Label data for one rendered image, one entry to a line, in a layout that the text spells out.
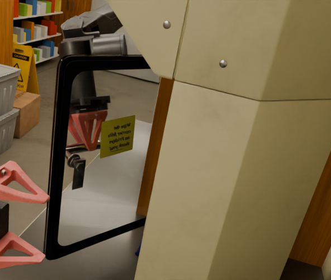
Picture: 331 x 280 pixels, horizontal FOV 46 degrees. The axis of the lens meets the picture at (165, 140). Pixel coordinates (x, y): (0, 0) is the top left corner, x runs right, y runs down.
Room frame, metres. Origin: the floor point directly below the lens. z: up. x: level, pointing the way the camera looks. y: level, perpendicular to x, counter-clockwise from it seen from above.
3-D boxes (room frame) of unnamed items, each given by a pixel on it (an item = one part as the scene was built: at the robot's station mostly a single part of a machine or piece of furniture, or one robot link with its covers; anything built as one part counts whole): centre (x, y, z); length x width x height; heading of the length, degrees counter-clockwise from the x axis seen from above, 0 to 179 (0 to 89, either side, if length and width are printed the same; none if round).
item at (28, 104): (3.13, 1.36, 0.14); 0.41 x 0.32 x 0.28; 178
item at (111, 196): (0.68, 0.08, 1.19); 0.30 x 0.01 x 0.40; 136
